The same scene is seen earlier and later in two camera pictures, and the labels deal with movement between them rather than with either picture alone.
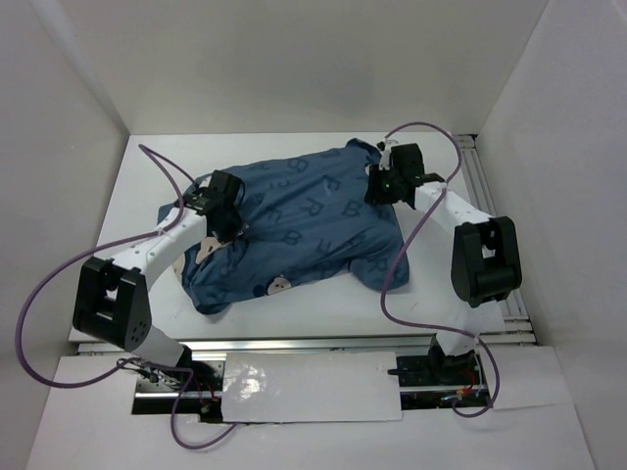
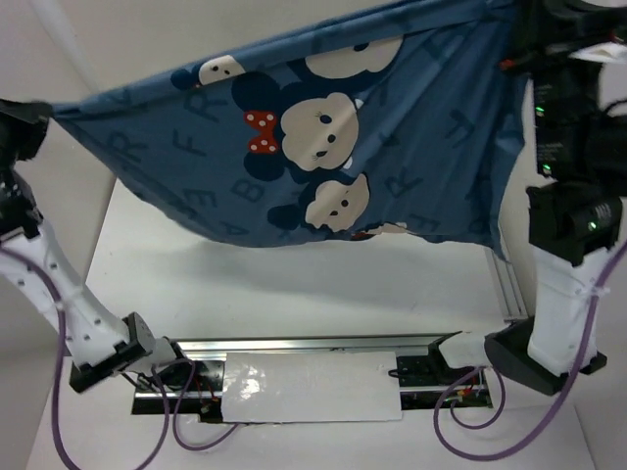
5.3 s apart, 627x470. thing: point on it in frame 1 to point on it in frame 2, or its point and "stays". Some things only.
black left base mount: x=191 y=388 stays
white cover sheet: x=311 y=387 stays
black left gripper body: x=231 y=227 to x=20 y=136
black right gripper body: x=383 y=187 to x=571 y=110
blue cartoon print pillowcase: x=299 y=222 to x=392 y=121
